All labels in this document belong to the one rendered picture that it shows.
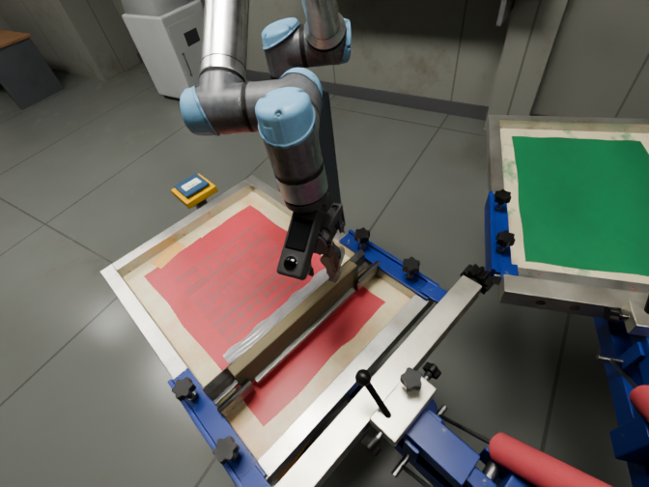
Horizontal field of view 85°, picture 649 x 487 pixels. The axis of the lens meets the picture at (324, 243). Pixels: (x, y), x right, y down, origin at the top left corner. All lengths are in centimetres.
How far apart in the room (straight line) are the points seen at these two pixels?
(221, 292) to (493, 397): 136
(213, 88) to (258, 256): 61
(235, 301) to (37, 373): 178
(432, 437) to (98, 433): 179
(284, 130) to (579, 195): 106
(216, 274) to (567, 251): 99
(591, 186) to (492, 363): 98
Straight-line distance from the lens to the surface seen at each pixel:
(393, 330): 87
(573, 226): 124
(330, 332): 91
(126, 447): 214
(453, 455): 74
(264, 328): 95
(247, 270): 108
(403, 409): 71
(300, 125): 47
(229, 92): 60
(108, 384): 233
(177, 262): 120
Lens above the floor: 176
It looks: 48 degrees down
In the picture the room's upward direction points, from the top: 10 degrees counter-clockwise
